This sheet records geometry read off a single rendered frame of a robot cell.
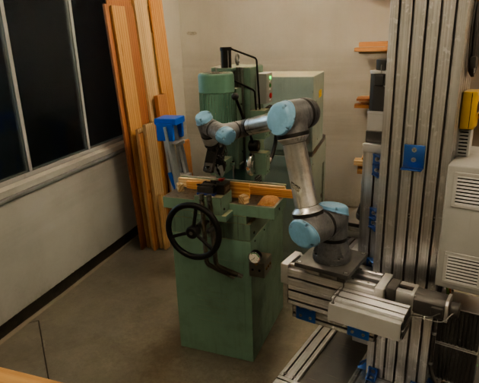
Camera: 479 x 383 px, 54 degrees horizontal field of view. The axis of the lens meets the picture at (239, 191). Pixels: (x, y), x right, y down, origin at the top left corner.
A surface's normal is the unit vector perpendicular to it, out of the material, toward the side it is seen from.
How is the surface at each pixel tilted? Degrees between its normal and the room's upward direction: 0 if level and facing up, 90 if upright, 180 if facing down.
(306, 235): 97
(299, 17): 90
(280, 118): 82
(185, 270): 90
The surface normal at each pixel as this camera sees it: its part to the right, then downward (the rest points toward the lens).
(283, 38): -0.31, 0.31
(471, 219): -0.55, 0.28
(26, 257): 0.95, 0.07
